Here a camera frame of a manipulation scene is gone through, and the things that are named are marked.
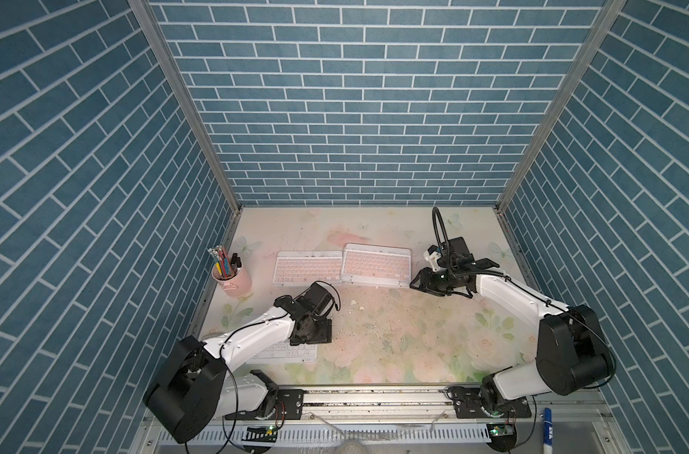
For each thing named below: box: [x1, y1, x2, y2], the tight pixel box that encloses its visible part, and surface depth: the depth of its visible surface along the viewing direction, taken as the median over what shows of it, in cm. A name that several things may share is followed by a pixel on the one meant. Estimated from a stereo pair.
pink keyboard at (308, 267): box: [272, 250, 343, 285], surface depth 104 cm
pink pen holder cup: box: [212, 261, 253, 299], surface depth 90 cm
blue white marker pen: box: [543, 406, 554, 454], surface depth 71 cm
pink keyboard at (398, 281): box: [339, 274, 411, 289], surface depth 99 cm
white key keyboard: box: [245, 339, 318, 365], surface depth 84 cm
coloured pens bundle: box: [207, 244, 243, 280], surface depth 88 cm
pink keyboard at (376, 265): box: [340, 243, 412, 288], surface depth 101 cm
